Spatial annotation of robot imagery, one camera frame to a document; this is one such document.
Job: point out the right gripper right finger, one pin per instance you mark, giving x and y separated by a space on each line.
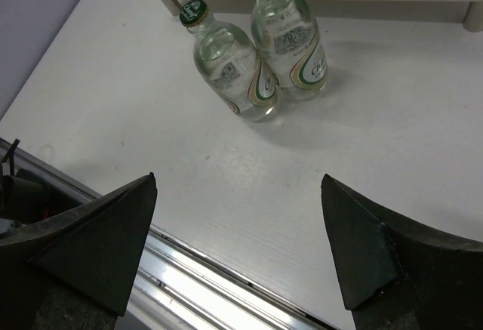
397 273

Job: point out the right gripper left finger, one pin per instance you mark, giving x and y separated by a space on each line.
76 270

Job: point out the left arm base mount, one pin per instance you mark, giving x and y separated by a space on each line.
33 191

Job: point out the aluminium front rail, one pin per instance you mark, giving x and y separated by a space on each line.
179 287

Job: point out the glass bottle green cap front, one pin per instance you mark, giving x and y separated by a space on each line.
230 64

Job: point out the glass bottle green cap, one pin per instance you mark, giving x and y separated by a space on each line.
287 35
230 64

